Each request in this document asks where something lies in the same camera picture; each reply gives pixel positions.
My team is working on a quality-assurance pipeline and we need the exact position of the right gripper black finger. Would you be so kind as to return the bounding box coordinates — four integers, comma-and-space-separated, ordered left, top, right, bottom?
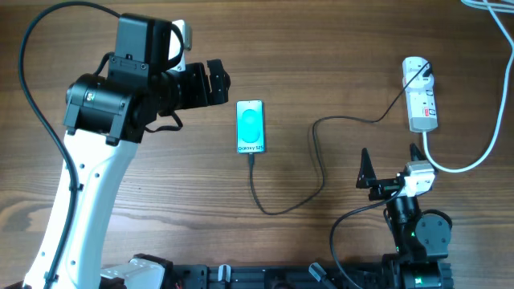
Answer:
356, 148, 377, 189
410, 143, 426, 161

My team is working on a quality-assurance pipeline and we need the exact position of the black usb charger cable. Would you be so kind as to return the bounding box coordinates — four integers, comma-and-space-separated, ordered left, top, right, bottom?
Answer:
247, 62, 434, 217

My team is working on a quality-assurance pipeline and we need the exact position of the blue smartphone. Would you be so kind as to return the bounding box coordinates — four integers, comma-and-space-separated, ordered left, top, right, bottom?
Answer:
236, 100, 265, 153

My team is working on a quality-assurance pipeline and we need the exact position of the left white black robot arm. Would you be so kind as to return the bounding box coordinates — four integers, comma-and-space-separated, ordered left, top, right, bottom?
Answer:
19, 13, 230, 288

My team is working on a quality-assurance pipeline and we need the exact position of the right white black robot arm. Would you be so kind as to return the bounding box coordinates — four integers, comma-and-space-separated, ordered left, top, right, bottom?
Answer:
329, 144, 454, 288

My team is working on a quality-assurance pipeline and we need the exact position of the white power strip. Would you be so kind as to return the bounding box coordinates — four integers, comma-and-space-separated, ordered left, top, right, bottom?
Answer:
402, 56, 438, 132

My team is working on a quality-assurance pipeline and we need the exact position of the white power strip cord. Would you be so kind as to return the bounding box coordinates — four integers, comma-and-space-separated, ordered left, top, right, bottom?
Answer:
421, 0, 514, 174

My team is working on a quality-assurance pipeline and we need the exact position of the white cables top right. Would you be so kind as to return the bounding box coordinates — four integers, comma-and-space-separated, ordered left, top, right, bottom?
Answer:
460, 0, 514, 14

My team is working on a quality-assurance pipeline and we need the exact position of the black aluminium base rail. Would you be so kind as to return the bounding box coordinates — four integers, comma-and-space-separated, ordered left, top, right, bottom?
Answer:
164, 262, 455, 289

